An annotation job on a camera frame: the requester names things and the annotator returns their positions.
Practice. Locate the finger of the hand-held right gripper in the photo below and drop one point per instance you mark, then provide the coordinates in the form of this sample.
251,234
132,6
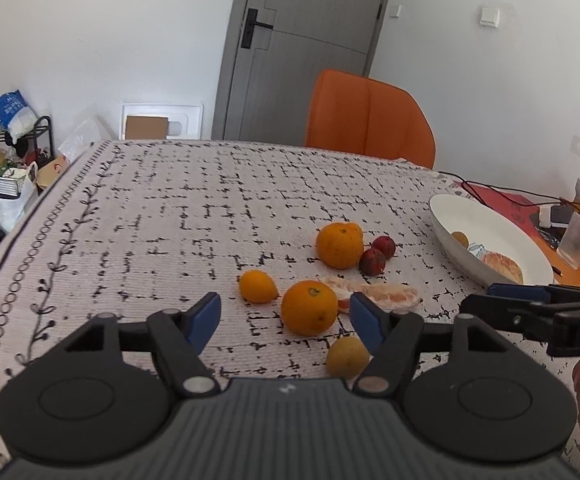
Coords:
500,312
515,291

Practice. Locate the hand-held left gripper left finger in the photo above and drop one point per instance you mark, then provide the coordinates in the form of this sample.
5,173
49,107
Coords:
204,320

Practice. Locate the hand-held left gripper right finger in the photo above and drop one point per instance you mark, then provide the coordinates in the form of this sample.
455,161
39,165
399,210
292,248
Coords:
367,322

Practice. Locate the peeled orange segments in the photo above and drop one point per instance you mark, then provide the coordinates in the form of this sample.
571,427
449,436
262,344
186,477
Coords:
337,287
392,295

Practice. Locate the large orange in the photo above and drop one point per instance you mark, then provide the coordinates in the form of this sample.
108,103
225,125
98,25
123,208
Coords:
310,307
340,245

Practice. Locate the white oval bowl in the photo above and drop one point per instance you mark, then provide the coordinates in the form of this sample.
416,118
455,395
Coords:
500,232

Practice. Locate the small red fruit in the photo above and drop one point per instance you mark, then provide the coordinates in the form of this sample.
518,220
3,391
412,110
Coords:
385,246
372,261

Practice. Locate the small orange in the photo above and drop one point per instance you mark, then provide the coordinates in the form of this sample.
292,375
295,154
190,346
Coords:
258,286

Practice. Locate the peeled half orange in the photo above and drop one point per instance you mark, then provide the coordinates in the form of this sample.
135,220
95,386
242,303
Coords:
502,266

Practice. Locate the small white wrapper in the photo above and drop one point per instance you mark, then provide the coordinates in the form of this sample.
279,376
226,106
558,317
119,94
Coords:
476,249

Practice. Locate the small brownish yellow fruit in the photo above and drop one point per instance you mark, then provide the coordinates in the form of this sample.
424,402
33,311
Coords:
460,238

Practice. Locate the clear plastic cup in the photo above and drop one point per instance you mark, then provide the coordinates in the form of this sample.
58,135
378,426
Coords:
577,240

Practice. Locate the red paper sheet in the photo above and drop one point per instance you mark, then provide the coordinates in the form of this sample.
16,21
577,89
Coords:
515,210

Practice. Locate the white power adapter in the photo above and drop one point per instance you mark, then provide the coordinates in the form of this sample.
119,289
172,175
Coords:
552,216

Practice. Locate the patterned white tablecloth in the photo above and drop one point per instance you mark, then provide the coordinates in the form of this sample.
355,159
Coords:
169,220

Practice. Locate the brown cardboard sheet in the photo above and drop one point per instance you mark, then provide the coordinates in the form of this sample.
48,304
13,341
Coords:
146,127

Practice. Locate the white foam board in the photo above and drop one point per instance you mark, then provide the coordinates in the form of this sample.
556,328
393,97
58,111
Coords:
184,115

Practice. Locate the orange chair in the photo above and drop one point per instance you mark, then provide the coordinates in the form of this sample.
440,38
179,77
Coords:
370,115

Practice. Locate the brown paper bag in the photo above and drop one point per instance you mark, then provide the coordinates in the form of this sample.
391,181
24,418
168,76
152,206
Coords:
52,172

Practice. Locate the clear plastic bag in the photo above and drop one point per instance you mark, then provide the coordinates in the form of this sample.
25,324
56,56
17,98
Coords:
84,137

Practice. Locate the white plastic shopping bag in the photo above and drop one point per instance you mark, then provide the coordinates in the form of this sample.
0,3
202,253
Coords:
12,205

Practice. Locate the black shoe rack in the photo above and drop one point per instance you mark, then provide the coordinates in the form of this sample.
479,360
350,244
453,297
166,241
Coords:
44,132

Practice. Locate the blue and white bag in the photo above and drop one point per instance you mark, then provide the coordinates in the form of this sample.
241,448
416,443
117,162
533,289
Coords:
13,112

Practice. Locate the grey door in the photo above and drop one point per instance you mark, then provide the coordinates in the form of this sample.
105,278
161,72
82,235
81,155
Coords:
310,35

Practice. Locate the large white light switch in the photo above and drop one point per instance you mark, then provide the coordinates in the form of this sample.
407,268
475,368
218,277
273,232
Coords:
490,16

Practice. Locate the small white light switch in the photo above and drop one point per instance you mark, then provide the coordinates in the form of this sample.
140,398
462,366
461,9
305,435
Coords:
395,11

